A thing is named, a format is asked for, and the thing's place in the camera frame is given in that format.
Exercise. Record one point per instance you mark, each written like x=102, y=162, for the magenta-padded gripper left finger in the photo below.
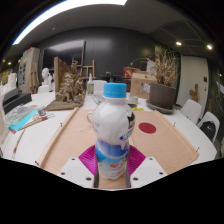
x=75, y=170

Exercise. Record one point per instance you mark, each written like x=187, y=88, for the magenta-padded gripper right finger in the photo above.
x=148, y=170

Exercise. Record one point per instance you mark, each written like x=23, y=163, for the white blue-capped drink bottle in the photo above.
x=113, y=126

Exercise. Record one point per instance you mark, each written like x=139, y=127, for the beige canvas mat wooden slats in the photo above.
x=66, y=140

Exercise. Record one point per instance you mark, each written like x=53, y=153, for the flat round red coaster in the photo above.
x=147, y=128

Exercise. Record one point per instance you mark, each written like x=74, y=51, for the grey plant saucer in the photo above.
x=160, y=110

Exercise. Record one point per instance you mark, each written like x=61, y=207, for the bundle of paintbrushes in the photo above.
x=36, y=121

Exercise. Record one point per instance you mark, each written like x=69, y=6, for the small yellow object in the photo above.
x=138, y=109

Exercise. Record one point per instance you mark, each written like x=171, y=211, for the long thin paintbrush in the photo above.
x=19, y=143

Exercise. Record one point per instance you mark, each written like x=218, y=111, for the small paint jar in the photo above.
x=41, y=111

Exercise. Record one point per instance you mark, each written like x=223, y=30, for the black backpack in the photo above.
x=207, y=130

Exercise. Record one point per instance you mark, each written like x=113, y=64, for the small white cup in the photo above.
x=133, y=100

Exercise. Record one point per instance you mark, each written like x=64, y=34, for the white plastic chair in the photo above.
x=215, y=118
x=43, y=89
x=99, y=86
x=191, y=110

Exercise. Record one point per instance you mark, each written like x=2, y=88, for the dried plant in grey pot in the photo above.
x=162, y=96

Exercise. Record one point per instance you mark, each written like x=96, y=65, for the printed newspaper sheet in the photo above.
x=96, y=97

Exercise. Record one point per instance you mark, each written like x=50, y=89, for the colourful painting sheet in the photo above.
x=20, y=116

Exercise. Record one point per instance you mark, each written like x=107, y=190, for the small green-labelled plastic bottle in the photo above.
x=90, y=88

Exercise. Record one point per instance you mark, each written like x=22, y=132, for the gold sculpture on wooden base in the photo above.
x=70, y=86

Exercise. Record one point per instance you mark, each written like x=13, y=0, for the cardboard box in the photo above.
x=138, y=85

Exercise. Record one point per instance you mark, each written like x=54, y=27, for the large black box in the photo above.
x=18, y=102

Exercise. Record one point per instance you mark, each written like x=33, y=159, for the white plaster bust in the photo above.
x=46, y=76
x=52, y=81

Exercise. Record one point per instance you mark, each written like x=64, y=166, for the small black box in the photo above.
x=10, y=94

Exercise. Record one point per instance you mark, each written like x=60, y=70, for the wooden easel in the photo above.
x=34, y=78
x=93, y=68

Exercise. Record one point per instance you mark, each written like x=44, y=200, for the red box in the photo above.
x=128, y=71

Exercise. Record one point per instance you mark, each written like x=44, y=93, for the white wrapped figure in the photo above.
x=150, y=66

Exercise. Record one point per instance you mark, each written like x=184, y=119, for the beige cabinet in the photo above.
x=26, y=66

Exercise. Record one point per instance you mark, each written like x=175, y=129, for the round ceiling spotlight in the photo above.
x=179, y=43
x=209, y=47

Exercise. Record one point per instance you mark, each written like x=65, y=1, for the long ceiling light strip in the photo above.
x=66, y=6

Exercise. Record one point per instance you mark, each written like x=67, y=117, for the wooden wall figure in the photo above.
x=194, y=92

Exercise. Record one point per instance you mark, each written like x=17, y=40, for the black wall screen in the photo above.
x=63, y=53

